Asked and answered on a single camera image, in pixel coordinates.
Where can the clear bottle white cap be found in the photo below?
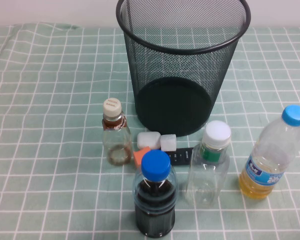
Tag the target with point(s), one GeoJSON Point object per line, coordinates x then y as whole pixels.
{"type": "Point", "coordinates": [217, 132]}

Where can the orange cube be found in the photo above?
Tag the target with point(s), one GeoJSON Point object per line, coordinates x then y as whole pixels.
{"type": "Point", "coordinates": [140, 156]}

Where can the black remote control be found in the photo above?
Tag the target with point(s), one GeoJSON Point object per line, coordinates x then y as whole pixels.
{"type": "Point", "coordinates": [176, 158]}

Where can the dark liquid bottle blue cap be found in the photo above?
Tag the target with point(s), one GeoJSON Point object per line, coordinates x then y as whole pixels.
{"type": "Point", "coordinates": [155, 212]}

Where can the green checked tablecloth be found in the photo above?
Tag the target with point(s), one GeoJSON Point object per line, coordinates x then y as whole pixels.
{"type": "Point", "coordinates": [40, 125]}

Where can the black mesh wastebasket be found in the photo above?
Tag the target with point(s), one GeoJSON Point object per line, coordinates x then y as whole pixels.
{"type": "Point", "coordinates": [180, 75]}

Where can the white cube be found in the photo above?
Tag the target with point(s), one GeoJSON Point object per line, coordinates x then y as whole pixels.
{"type": "Point", "coordinates": [168, 143]}

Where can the yellow liquid bottle light-blue cap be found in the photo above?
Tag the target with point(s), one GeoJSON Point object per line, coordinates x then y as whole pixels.
{"type": "Point", "coordinates": [255, 187]}

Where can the white rounded case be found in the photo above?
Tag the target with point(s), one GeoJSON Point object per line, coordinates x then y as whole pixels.
{"type": "Point", "coordinates": [147, 140]}

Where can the small bottle beige cap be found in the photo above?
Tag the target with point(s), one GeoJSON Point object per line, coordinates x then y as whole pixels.
{"type": "Point", "coordinates": [111, 107]}

